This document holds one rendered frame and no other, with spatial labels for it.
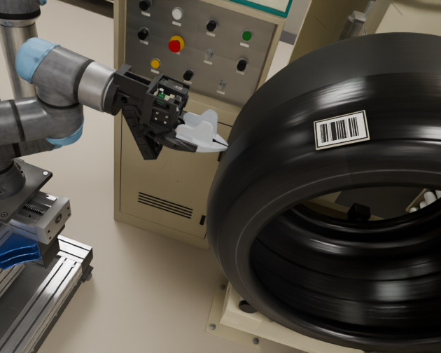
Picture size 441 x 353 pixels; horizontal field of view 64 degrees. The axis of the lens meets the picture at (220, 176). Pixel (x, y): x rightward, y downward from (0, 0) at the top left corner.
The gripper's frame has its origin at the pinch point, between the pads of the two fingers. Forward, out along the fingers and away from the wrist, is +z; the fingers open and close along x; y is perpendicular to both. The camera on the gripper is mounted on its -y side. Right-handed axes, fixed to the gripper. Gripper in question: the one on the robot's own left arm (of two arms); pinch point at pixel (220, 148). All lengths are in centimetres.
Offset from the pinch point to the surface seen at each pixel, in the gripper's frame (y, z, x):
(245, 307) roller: -32.6, 19.1, -8.1
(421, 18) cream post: 25.0, 25.9, 28.2
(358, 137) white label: 19.2, 13.7, -12.4
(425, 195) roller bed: -18, 63, 40
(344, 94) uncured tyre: 20.3, 11.5, -5.8
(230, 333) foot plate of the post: -120, 40, 26
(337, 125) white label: 18.5, 11.5, -10.3
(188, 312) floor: -123, 18, 30
